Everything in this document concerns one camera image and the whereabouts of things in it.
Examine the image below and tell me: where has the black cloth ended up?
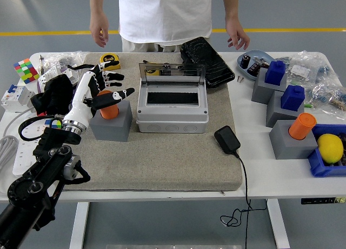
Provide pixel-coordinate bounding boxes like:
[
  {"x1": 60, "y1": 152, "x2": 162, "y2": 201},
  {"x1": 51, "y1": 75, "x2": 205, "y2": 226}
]
[{"x1": 30, "y1": 74, "x2": 79, "y2": 117}]

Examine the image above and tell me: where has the person's right hand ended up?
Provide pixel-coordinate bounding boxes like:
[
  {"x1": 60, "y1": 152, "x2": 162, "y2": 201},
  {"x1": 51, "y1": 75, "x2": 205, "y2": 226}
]
[{"x1": 89, "y1": 12, "x2": 110, "y2": 49}]

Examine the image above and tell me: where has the yellow square tape measure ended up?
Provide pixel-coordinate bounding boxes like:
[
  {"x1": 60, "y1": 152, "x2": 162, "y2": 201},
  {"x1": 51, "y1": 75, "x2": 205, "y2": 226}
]
[{"x1": 67, "y1": 53, "x2": 122, "y2": 71}]

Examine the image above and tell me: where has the clear bag with white label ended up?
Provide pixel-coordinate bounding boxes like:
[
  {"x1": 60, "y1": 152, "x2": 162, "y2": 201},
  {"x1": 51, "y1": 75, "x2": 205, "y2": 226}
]
[{"x1": 275, "y1": 50, "x2": 331, "y2": 85}]

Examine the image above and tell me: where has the blue block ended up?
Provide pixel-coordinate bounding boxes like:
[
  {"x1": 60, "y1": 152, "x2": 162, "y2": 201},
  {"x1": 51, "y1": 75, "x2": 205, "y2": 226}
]
[
  {"x1": 280, "y1": 84, "x2": 306, "y2": 111},
  {"x1": 264, "y1": 60, "x2": 287, "y2": 85}
]

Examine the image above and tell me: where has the yellow lemon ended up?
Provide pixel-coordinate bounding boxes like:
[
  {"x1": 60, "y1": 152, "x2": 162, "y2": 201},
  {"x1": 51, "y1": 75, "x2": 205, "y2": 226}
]
[{"x1": 316, "y1": 133, "x2": 344, "y2": 164}]

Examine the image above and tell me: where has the black adapter cord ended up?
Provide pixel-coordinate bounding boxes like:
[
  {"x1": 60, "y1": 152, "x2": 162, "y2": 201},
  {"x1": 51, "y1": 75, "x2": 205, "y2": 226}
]
[{"x1": 220, "y1": 151, "x2": 268, "y2": 249}]

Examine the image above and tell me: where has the person's left hand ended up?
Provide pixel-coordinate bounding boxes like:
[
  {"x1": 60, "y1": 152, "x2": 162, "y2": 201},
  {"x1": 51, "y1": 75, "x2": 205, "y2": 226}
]
[{"x1": 225, "y1": 16, "x2": 251, "y2": 51}]

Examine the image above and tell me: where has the white circuit breaker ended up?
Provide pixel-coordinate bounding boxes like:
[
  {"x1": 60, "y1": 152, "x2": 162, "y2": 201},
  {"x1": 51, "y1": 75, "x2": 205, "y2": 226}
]
[{"x1": 1, "y1": 84, "x2": 36, "y2": 112}]

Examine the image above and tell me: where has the black glossy plastic tray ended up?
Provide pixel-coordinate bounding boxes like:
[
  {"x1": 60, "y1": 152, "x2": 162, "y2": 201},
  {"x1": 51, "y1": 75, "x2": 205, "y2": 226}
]
[{"x1": 179, "y1": 36, "x2": 235, "y2": 89}]

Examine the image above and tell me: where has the grey junction box clear lid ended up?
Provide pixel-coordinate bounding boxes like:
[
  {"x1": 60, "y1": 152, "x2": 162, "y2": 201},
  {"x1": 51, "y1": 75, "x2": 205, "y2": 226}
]
[{"x1": 136, "y1": 62, "x2": 210, "y2": 134}]

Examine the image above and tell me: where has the grey-brown mat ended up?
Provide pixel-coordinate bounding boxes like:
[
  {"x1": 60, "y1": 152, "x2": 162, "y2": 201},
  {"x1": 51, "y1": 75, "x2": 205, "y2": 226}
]
[{"x1": 58, "y1": 52, "x2": 243, "y2": 192}]

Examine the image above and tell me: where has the dark brown capacitor pair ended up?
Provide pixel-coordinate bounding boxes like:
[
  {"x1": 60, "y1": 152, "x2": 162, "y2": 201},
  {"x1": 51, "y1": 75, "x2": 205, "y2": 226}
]
[{"x1": 247, "y1": 62, "x2": 262, "y2": 77}]

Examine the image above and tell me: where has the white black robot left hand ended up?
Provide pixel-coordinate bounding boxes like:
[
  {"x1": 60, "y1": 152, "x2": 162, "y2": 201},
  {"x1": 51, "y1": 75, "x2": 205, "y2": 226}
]
[{"x1": 64, "y1": 60, "x2": 135, "y2": 131}]

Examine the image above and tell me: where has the person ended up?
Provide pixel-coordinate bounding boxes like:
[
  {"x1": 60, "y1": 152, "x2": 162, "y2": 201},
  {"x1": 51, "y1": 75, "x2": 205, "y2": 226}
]
[{"x1": 89, "y1": 0, "x2": 251, "y2": 53}]

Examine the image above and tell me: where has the blue plastic bin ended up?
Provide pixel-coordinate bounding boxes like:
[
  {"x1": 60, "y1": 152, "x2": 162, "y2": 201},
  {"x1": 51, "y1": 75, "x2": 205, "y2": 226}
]
[{"x1": 307, "y1": 124, "x2": 346, "y2": 178}]

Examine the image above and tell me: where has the clear bag of resistors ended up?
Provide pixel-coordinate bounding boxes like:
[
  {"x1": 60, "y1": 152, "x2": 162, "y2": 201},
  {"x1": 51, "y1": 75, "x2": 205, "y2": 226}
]
[{"x1": 307, "y1": 80, "x2": 346, "y2": 120}]

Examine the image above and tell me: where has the orange cylinder battery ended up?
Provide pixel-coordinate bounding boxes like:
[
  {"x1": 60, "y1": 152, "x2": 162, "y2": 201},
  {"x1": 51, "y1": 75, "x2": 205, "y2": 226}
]
[
  {"x1": 288, "y1": 112, "x2": 317, "y2": 140},
  {"x1": 96, "y1": 90, "x2": 120, "y2": 119}
]

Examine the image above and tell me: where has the clear bag of metal parts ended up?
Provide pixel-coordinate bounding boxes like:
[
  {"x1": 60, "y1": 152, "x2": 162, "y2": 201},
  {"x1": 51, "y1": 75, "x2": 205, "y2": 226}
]
[{"x1": 40, "y1": 51, "x2": 90, "y2": 71}]

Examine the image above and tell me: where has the large colourful puzzle cube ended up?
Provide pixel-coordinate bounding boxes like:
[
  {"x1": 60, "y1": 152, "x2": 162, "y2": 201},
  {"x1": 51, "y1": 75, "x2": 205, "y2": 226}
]
[{"x1": 13, "y1": 58, "x2": 39, "y2": 85}]

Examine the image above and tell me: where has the small colourful puzzle cube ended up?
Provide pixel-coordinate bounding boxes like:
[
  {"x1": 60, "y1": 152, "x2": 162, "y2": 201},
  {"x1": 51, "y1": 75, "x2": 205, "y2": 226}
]
[{"x1": 44, "y1": 118, "x2": 62, "y2": 129}]

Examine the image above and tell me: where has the white power strip cable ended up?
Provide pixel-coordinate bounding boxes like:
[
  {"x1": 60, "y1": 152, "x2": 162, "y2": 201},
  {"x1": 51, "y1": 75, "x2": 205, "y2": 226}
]
[{"x1": 0, "y1": 107, "x2": 32, "y2": 179}]

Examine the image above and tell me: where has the black power adapter plug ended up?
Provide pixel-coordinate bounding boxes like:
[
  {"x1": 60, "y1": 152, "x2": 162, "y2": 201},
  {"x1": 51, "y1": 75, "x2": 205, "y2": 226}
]
[{"x1": 214, "y1": 125, "x2": 241, "y2": 156}]

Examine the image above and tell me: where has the blue-grey oval dish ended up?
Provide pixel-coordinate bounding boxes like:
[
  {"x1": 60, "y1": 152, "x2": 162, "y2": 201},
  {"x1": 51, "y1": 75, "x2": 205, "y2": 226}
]
[{"x1": 237, "y1": 49, "x2": 274, "y2": 81}]

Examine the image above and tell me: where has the black table control panel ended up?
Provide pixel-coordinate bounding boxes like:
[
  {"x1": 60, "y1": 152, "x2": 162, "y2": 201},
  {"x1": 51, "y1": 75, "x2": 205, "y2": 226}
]
[{"x1": 301, "y1": 197, "x2": 346, "y2": 205}]

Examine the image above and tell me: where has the white power strip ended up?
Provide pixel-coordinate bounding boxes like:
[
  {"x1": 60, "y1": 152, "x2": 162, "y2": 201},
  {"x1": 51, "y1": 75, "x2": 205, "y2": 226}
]
[{"x1": 12, "y1": 115, "x2": 52, "y2": 177}]

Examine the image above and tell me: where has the white table leg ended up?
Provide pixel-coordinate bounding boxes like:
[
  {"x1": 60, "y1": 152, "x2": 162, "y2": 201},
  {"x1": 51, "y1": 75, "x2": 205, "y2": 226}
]
[
  {"x1": 267, "y1": 199, "x2": 291, "y2": 249},
  {"x1": 69, "y1": 201, "x2": 90, "y2": 249}
]

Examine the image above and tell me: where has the grey cube holder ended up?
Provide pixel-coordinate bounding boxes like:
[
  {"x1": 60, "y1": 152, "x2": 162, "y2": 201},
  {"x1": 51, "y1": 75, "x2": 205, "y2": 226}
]
[
  {"x1": 88, "y1": 99, "x2": 133, "y2": 143},
  {"x1": 251, "y1": 68, "x2": 288, "y2": 104},
  {"x1": 265, "y1": 90, "x2": 305, "y2": 128},
  {"x1": 269, "y1": 120, "x2": 319, "y2": 160}
]

